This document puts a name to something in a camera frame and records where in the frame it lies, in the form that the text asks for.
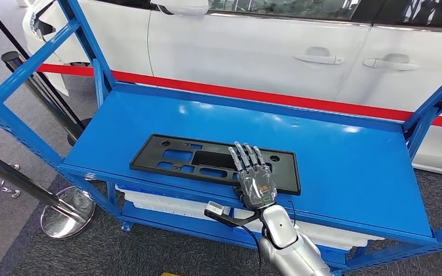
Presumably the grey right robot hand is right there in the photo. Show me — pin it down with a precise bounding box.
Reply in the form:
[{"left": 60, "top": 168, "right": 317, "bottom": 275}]
[{"left": 227, "top": 141, "right": 278, "bottom": 210}]

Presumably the black plastic plate frame part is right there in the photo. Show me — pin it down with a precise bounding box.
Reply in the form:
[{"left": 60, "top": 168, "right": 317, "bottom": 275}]
[{"left": 129, "top": 133, "right": 302, "bottom": 196}]

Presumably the blue metal shelf rack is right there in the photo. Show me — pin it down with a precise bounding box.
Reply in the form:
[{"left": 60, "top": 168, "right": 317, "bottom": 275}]
[{"left": 0, "top": 0, "right": 442, "bottom": 276}]

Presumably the red barrier belt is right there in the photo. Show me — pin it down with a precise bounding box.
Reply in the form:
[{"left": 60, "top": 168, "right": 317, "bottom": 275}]
[{"left": 36, "top": 63, "right": 442, "bottom": 131}]

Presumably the white car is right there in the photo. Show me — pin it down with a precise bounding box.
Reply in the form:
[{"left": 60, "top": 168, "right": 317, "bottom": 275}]
[{"left": 22, "top": 0, "right": 442, "bottom": 178}]

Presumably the chrome stanchion with round base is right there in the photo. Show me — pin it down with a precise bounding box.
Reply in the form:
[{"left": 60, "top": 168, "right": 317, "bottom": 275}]
[{"left": 0, "top": 144, "right": 97, "bottom": 240}]

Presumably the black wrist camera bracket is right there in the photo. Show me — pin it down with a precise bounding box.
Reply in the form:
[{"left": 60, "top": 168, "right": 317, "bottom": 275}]
[{"left": 204, "top": 209, "right": 264, "bottom": 230}]

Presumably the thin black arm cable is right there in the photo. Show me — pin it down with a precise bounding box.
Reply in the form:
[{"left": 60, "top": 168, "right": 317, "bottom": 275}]
[{"left": 287, "top": 201, "right": 297, "bottom": 226}]

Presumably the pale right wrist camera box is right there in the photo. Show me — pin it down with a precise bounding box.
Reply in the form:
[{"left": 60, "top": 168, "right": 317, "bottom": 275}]
[{"left": 205, "top": 201, "right": 231, "bottom": 218}]

